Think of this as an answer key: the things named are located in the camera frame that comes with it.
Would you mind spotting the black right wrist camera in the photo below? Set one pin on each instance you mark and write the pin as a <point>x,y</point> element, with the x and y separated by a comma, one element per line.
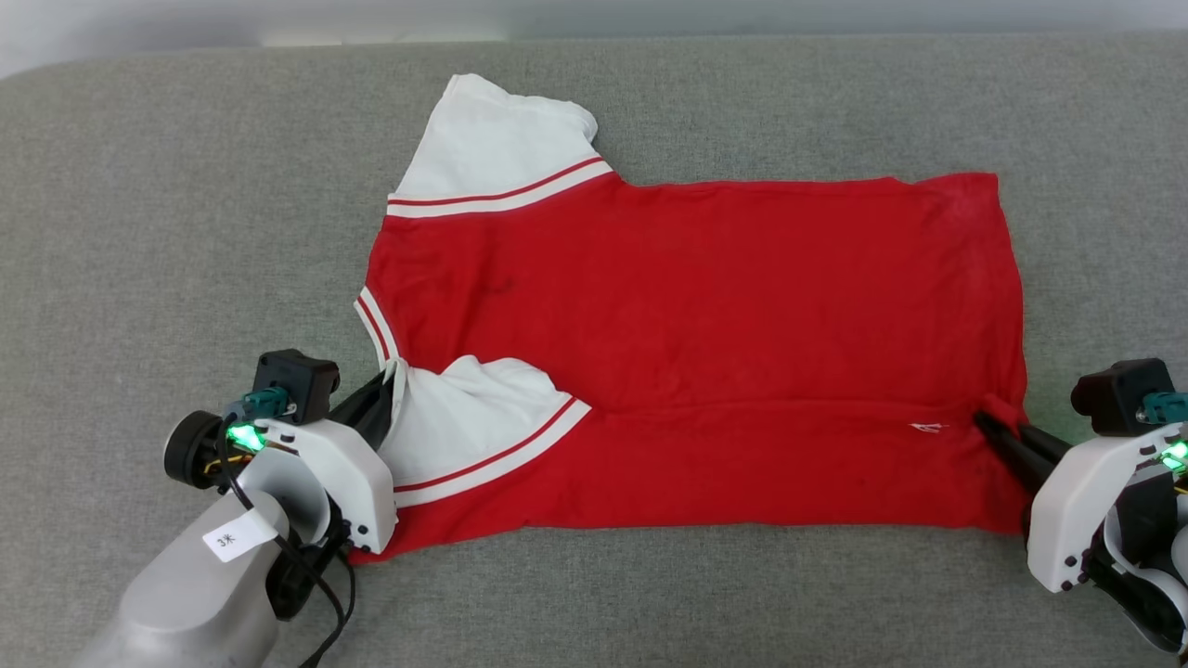
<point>1118,394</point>

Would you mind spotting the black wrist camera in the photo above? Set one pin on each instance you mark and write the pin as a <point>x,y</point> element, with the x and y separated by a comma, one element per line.
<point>297,376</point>
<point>1118,394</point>

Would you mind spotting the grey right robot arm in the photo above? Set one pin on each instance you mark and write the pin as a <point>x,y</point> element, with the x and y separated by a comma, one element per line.
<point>1151,529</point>

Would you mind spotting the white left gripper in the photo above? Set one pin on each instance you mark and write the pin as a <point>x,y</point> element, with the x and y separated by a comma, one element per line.
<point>357,487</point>

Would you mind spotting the white paper label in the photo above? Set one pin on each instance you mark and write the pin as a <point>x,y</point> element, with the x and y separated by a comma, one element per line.
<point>239,536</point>

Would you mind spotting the grey fabric sofa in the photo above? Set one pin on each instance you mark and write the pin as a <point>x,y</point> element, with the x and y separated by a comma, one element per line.
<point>186,232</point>

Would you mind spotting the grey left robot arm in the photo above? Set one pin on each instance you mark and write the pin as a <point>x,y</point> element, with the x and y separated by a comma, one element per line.
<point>186,603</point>

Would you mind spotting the red and white t-shirt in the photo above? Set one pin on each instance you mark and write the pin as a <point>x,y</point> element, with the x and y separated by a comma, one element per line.
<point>705,315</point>

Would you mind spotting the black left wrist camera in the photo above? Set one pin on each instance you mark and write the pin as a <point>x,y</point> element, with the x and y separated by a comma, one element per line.
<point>297,376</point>

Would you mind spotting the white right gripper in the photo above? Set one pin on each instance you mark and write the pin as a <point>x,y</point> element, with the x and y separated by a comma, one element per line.
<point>1067,520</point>

